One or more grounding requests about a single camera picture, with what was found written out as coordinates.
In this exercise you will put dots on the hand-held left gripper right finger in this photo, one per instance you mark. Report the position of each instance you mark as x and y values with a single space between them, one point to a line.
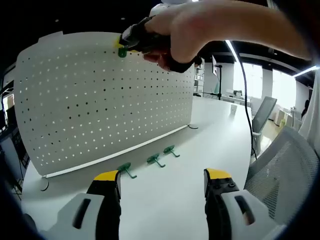
232 217

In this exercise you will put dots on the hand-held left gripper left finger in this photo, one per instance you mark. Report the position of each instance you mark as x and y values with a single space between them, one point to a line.
85 217

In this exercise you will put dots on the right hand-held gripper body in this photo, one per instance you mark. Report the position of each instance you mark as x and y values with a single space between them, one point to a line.
156 11

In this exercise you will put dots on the green hook assembly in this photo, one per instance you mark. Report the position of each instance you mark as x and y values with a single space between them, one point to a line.
124 166
122 52
169 149
152 158

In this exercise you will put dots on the white perforated mounting plate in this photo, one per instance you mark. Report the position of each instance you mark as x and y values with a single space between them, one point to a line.
101 110

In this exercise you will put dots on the person's right hand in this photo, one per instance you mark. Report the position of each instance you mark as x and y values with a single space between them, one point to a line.
185 37

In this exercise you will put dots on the black tripod stand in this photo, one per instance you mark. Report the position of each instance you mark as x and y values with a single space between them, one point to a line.
220 82

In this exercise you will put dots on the long ceiling light strip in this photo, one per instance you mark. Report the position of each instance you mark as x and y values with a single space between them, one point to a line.
231 50
307 71

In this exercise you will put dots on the grey mesh office chair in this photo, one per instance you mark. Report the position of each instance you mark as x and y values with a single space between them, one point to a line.
287 162

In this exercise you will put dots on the dark equipment rack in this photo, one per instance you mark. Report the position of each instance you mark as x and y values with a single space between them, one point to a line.
15 150

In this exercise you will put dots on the small white box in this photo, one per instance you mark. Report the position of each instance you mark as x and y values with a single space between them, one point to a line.
233 109

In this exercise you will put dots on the white low cabinet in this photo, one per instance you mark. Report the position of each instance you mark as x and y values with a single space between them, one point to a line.
278 116

